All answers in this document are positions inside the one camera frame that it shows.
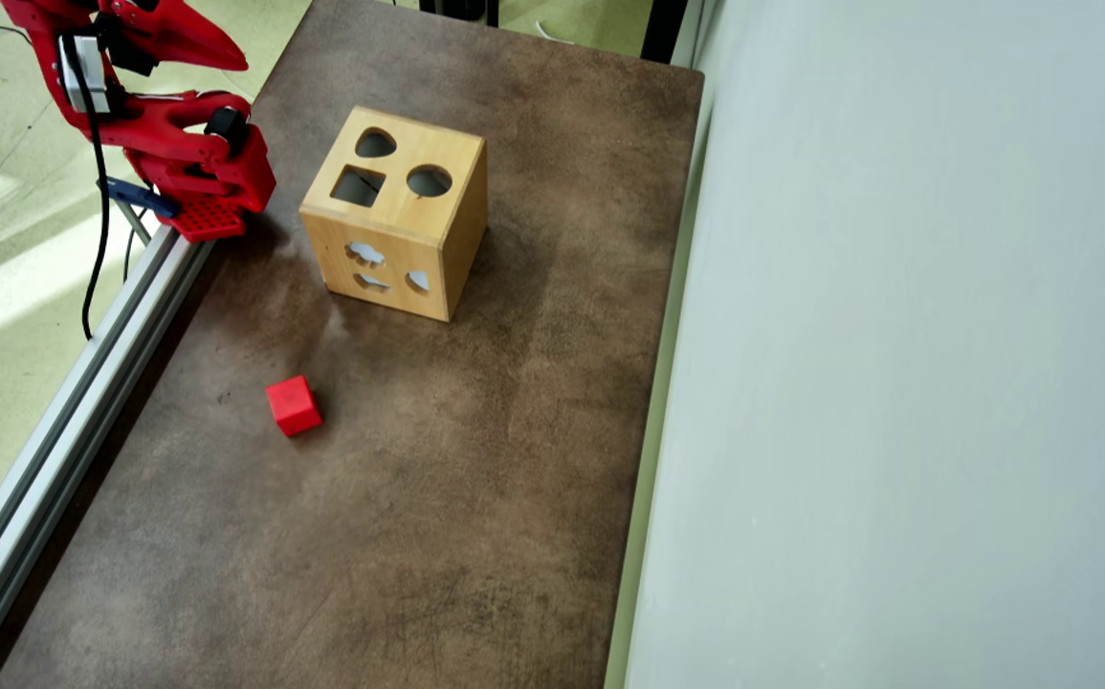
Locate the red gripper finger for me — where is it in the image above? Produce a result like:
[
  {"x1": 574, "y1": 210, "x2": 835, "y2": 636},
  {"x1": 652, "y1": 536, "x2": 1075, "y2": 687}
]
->
[{"x1": 136, "y1": 5, "x2": 250, "y2": 74}]

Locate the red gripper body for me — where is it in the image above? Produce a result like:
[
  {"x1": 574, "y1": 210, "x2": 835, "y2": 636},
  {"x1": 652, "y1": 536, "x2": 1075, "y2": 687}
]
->
[{"x1": 35, "y1": 0, "x2": 161, "y2": 73}]

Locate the red cube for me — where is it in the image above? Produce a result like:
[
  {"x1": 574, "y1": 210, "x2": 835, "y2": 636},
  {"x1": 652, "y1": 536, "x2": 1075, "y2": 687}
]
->
[{"x1": 265, "y1": 374, "x2": 323, "y2": 438}]

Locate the blue table clamp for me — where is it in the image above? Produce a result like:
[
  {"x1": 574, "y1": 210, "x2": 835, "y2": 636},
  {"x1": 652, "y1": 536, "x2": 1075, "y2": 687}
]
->
[{"x1": 98, "y1": 175, "x2": 182, "y2": 245}]

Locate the black furniture base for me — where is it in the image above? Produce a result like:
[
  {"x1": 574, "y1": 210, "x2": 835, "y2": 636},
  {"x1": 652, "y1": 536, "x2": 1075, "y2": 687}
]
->
[{"x1": 418, "y1": 0, "x2": 501, "y2": 28}]

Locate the wooden shape sorter box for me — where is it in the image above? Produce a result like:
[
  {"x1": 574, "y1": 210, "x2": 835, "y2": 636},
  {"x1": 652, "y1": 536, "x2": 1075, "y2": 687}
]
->
[{"x1": 298, "y1": 105, "x2": 489, "y2": 323}]

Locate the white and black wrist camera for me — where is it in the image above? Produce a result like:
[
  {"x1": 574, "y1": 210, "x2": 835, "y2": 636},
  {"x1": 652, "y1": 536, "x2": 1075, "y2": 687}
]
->
[{"x1": 57, "y1": 33, "x2": 115, "y2": 118}]

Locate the black camera cable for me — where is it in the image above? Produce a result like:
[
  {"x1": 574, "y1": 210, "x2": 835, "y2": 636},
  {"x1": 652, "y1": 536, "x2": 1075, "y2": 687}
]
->
[{"x1": 62, "y1": 33, "x2": 113, "y2": 343}]

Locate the aluminium profile rail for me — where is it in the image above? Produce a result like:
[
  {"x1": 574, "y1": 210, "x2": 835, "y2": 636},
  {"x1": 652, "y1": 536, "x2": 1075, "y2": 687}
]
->
[{"x1": 0, "y1": 222, "x2": 216, "y2": 689}]

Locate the dark vertical post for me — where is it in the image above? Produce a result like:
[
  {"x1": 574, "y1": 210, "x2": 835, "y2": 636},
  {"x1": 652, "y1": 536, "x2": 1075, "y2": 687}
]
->
[{"x1": 641, "y1": 0, "x2": 690, "y2": 66}]

